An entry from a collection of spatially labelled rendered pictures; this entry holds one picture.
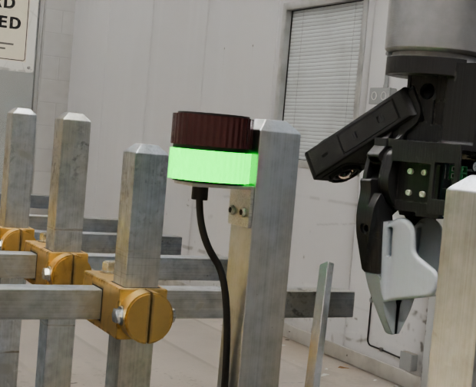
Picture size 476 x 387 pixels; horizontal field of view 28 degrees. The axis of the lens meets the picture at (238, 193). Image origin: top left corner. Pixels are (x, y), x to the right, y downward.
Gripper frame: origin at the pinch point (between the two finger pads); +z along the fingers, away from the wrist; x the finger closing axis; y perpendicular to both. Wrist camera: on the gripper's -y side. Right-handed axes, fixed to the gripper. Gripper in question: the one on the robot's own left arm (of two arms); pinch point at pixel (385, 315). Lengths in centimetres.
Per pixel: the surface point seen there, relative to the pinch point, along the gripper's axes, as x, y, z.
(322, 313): -1.3, -5.3, 0.7
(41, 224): 37, -98, 5
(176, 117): -16.2, -8.5, -14.0
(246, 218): -11.2, -5.5, -7.0
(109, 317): -2.7, -30.2, 5.7
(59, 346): 8, -51, 14
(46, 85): 491, -739, -51
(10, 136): 15, -76, -11
